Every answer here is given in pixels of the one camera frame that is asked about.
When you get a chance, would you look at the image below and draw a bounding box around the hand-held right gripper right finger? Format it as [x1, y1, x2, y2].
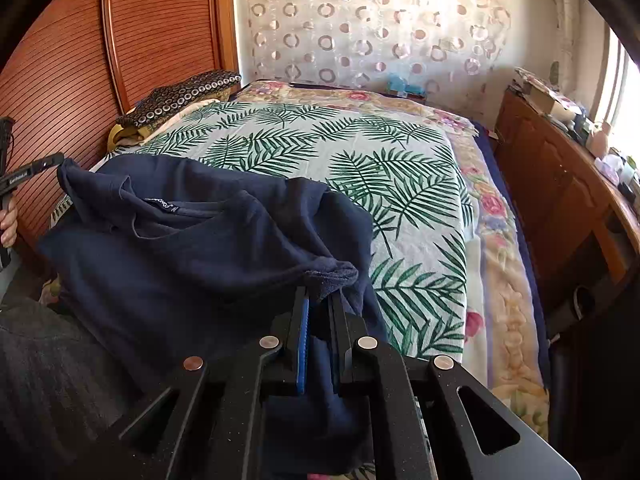
[327, 292, 583, 480]

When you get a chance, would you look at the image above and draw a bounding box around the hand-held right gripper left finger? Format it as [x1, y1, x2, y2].
[65, 287, 311, 480]

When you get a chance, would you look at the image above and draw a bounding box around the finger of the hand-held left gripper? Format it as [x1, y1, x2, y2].
[27, 152, 67, 177]

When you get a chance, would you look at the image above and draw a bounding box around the navy blue printed t-shirt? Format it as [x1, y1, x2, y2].
[36, 154, 391, 480]

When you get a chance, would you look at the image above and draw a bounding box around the person's left hand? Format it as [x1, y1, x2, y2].
[0, 205, 20, 248]

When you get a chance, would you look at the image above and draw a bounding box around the yellow cloth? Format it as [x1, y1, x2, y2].
[105, 122, 151, 153]

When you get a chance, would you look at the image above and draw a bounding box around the dark circle patterned cloth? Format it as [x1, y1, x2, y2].
[116, 70, 243, 128]

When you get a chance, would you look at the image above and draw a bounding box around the wooden slatted wardrobe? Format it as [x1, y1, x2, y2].
[0, 0, 241, 271]

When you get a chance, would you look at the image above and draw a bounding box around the floral bedspread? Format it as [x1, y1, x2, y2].
[232, 79, 551, 441]

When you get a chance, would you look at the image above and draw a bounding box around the palm leaf print sheet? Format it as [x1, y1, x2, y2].
[50, 100, 476, 480]

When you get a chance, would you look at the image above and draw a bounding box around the navy blue bed sheet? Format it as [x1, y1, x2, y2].
[470, 120, 553, 401]

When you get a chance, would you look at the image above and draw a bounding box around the black trash bin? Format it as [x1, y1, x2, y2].
[547, 282, 598, 346]

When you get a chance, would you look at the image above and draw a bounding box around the teal box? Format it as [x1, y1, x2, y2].
[387, 76, 428, 100]

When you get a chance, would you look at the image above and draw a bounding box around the wooden cabinet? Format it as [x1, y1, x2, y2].
[492, 87, 640, 311]

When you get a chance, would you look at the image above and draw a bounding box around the cardboard box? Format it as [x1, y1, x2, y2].
[525, 82, 571, 116]

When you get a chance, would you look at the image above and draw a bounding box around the circle patterned sheer curtain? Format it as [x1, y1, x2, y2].
[235, 0, 561, 116]

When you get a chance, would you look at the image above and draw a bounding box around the pink thermos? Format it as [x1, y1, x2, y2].
[590, 120, 613, 158]

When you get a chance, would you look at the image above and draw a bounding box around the pink floral fabric pile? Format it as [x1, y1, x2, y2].
[514, 67, 576, 106]

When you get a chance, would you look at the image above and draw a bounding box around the window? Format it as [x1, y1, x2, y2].
[595, 25, 640, 131]

